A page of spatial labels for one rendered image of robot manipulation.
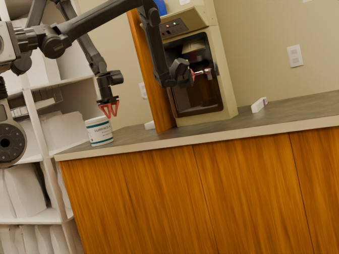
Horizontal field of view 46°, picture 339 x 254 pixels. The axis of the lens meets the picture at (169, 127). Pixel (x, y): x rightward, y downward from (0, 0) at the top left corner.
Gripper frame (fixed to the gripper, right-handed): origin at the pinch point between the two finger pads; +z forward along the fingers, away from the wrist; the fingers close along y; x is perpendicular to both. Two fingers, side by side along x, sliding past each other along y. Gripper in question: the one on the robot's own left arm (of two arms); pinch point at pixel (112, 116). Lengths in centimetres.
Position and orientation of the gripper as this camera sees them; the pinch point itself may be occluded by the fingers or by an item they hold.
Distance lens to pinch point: 200.3
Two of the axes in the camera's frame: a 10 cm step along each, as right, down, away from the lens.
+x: -8.2, 1.3, 5.5
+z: 2.3, 9.6, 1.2
